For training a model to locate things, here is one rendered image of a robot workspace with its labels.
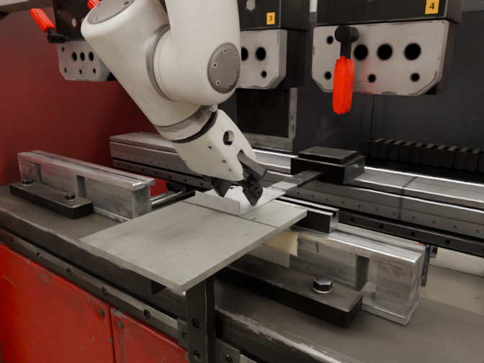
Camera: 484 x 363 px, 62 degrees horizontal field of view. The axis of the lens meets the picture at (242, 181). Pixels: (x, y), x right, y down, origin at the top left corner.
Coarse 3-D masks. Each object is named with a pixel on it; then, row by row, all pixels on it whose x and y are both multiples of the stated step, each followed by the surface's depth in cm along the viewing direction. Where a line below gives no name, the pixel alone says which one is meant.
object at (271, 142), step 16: (240, 96) 63; (256, 96) 61; (272, 96) 60; (288, 96) 58; (240, 112) 64; (256, 112) 62; (272, 112) 60; (288, 112) 59; (240, 128) 65; (256, 128) 63; (272, 128) 61; (288, 128) 59; (256, 144) 64; (272, 144) 63; (288, 144) 61
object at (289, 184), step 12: (300, 156) 82; (312, 156) 80; (324, 156) 79; (336, 156) 78; (348, 156) 79; (360, 156) 83; (300, 168) 82; (312, 168) 80; (324, 168) 78; (336, 168) 77; (348, 168) 77; (360, 168) 82; (288, 180) 73; (300, 180) 73; (312, 180) 75; (324, 180) 79; (336, 180) 77; (348, 180) 78; (288, 192) 68
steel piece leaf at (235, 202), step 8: (200, 192) 61; (232, 192) 67; (240, 192) 67; (200, 200) 61; (208, 200) 60; (216, 200) 59; (224, 200) 58; (232, 200) 57; (240, 200) 63; (264, 200) 63; (216, 208) 59; (224, 208) 58; (232, 208) 57; (240, 208) 60; (248, 208) 60
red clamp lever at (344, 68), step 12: (336, 36) 44; (348, 36) 44; (348, 48) 45; (336, 60) 46; (348, 60) 45; (336, 72) 46; (348, 72) 45; (336, 84) 46; (348, 84) 45; (336, 96) 46; (348, 96) 46; (336, 108) 46; (348, 108) 47
